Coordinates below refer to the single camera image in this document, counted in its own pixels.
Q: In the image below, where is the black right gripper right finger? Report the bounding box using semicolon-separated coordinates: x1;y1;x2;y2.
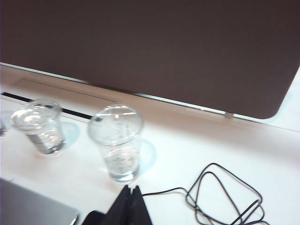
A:
132;185;155;225

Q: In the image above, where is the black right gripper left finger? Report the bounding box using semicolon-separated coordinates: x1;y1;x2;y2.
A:
104;185;133;225

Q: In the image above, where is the clear lidded cup wide label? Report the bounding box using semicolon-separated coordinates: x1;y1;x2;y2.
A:
10;98;67;155

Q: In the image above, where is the tall clear cup white logo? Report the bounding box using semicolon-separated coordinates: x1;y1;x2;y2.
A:
87;104;144;184

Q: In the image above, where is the silver closed laptop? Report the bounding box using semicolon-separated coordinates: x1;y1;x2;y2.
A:
0;178;81;225

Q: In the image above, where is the brown fabric desk divider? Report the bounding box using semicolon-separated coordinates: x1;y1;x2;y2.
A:
0;0;300;120

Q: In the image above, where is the black mouse cable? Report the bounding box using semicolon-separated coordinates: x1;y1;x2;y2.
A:
140;162;271;225

